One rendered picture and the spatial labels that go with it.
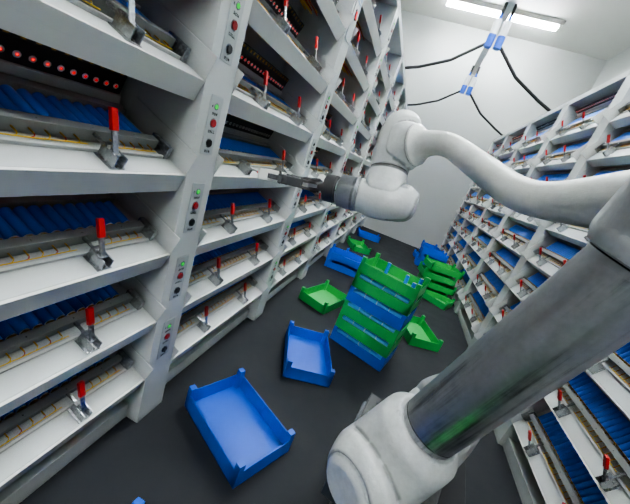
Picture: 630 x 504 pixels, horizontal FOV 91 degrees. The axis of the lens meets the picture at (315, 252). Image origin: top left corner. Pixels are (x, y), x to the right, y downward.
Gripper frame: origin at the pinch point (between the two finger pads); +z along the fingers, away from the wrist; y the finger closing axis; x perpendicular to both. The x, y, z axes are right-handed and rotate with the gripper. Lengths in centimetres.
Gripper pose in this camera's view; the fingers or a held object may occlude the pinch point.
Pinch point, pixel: (271, 175)
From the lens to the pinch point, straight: 93.0
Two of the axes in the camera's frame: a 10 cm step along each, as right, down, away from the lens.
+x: 1.9, -9.4, -2.7
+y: 3.0, -2.1, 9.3
